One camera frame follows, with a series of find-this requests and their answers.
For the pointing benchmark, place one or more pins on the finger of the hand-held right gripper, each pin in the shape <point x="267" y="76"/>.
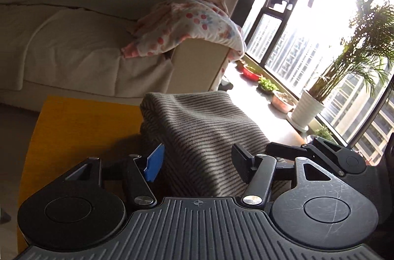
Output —
<point x="289" y="151"/>

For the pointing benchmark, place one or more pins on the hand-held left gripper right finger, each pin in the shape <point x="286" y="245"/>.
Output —
<point x="243" y="161"/>

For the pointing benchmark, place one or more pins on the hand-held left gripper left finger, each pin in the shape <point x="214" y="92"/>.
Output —
<point x="155" y="161"/>

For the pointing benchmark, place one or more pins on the striped grey garment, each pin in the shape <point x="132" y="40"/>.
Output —
<point x="200" y="131"/>

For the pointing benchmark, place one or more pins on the small green plant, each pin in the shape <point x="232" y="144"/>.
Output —
<point x="324" y="134"/>

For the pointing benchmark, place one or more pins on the white ribbed plant pot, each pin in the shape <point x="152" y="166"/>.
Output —
<point x="306" y="109"/>

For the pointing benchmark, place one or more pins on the brown plant pot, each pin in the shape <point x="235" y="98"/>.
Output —
<point x="283" y="101"/>

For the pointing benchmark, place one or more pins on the tray of green plants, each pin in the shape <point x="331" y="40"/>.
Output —
<point x="267" y="85"/>

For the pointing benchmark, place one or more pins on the red bowl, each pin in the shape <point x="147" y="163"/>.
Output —
<point x="251" y="74"/>

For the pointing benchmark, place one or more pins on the green palm plant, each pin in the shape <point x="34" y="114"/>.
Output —
<point x="366" y="41"/>

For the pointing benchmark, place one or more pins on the pink dotted blanket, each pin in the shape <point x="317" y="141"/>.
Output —
<point x="190" y="23"/>

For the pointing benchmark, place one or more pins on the beige sofa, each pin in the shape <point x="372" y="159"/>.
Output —
<point x="61" y="47"/>

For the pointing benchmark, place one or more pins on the dark window frame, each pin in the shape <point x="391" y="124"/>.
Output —
<point x="274" y="13"/>

